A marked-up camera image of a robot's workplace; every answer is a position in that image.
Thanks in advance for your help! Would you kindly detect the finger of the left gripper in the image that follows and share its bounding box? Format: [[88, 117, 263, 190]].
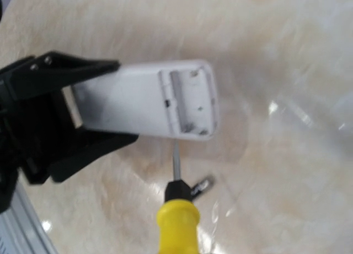
[[5, 51, 120, 100], [48, 127, 138, 183]]

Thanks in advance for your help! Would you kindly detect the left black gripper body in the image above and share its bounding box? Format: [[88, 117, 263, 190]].
[[1, 61, 77, 212]]

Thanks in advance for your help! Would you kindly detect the white remote control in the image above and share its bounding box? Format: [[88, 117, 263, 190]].
[[72, 59, 220, 141]]

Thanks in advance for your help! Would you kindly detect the yellow handled screwdriver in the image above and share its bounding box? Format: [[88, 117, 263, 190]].
[[157, 140, 200, 253]]

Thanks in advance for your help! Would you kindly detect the front aluminium rail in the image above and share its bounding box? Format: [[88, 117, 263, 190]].
[[1, 183, 58, 254]]

